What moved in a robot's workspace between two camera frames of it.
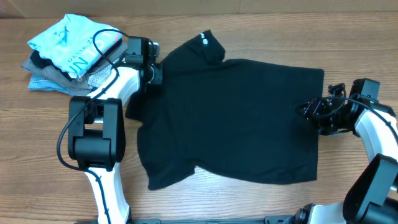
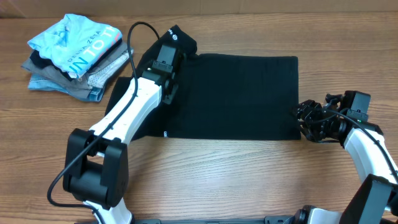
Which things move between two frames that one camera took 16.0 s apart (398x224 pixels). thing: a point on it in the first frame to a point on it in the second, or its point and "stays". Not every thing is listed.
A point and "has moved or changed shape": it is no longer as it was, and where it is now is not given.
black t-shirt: x=234 y=121 has moved or changed shape
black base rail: x=272 y=219 stays
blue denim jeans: x=36 y=82 stays
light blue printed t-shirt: x=69 y=43 stays
